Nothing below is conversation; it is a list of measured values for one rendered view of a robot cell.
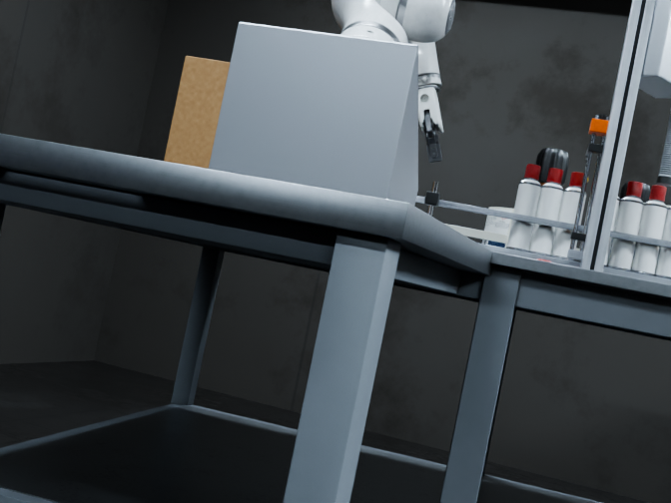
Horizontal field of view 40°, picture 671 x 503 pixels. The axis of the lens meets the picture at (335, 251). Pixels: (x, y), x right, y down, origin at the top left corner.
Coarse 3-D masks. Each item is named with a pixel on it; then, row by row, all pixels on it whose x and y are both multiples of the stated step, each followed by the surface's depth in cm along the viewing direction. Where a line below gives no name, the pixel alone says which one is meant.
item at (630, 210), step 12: (636, 192) 211; (624, 204) 212; (636, 204) 211; (624, 216) 211; (636, 216) 211; (624, 228) 211; (636, 228) 211; (624, 240) 210; (612, 252) 212; (624, 252) 210; (612, 264) 211; (624, 264) 210
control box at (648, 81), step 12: (660, 0) 199; (660, 12) 198; (660, 24) 198; (648, 36) 199; (660, 36) 197; (648, 48) 199; (660, 48) 197; (648, 60) 198; (660, 60) 197; (648, 72) 198; (660, 72) 196; (648, 84) 204; (660, 84) 202; (660, 96) 212
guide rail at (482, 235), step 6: (456, 228) 223; (462, 228) 223; (462, 234) 223; (468, 234) 223; (474, 234) 222; (480, 234) 222; (486, 234) 222; (492, 234) 222; (498, 234) 221; (486, 240) 222; (492, 240) 222; (498, 240) 221; (504, 240) 221
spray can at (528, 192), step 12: (528, 168) 217; (540, 168) 217; (528, 180) 216; (528, 192) 215; (516, 204) 217; (528, 204) 215; (516, 228) 215; (528, 228) 215; (516, 240) 215; (528, 240) 216
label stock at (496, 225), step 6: (498, 210) 265; (504, 210) 264; (510, 210) 263; (492, 216) 267; (486, 222) 271; (492, 222) 267; (498, 222) 265; (504, 222) 263; (510, 222) 262; (486, 228) 269; (492, 228) 266; (498, 228) 264; (504, 228) 263; (504, 234) 263; (498, 246) 263; (504, 246) 262
